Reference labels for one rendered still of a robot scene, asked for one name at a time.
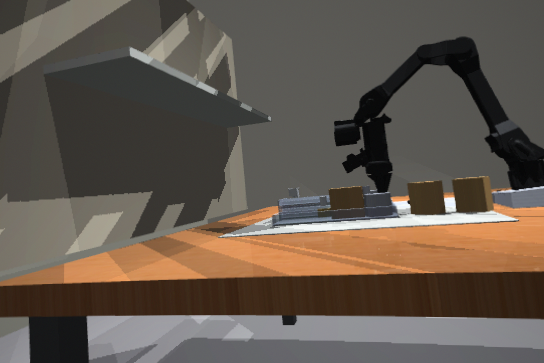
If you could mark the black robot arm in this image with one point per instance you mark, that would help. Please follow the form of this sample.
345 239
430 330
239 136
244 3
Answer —
507 140

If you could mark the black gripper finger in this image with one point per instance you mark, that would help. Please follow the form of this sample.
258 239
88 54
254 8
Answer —
381 181

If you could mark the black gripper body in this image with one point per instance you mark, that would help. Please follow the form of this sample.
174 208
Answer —
377 154

